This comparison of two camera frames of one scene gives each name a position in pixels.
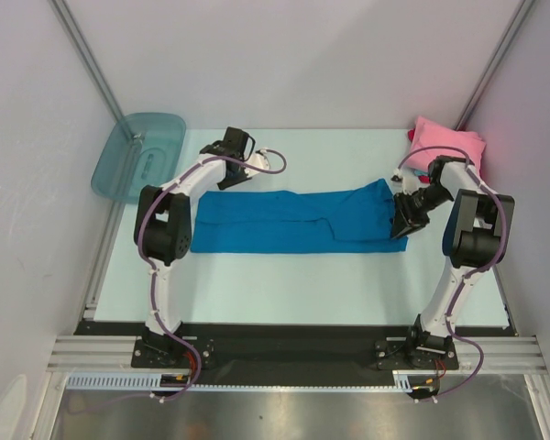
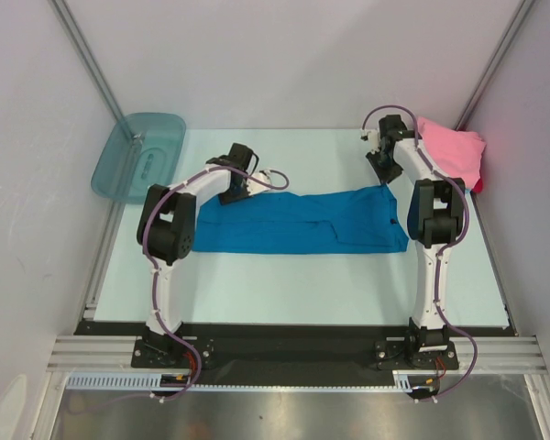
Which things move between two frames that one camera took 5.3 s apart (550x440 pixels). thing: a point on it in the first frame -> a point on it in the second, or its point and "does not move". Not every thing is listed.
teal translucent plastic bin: [140, 150] does not move
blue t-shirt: [350, 219] does not move
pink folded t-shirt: [431, 139] does not move
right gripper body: [408, 211] -> [380, 167]
